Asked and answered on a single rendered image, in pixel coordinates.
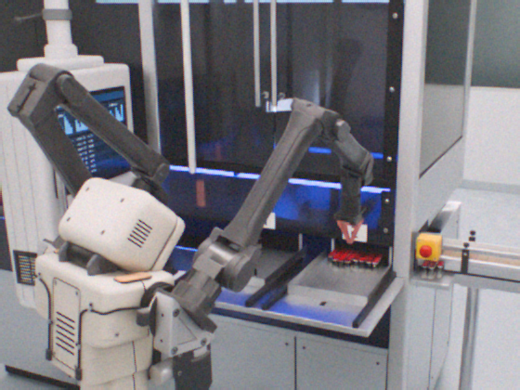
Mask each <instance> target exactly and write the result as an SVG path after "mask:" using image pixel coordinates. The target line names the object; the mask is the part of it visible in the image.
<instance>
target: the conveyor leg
mask: <svg viewBox="0 0 520 390"><path fill-rule="evenodd" d="M460 286H462V287H467V293H466V305H465V317H464V328H463V339H462V351H461V373H459V384H458V390H472V387H473V377H474V366H475V346H476V345H477V335H478V325H479V314H480V304H481V292H482V290H486V289H484V288H478V287H472V286H465V285H460Z"/></svg>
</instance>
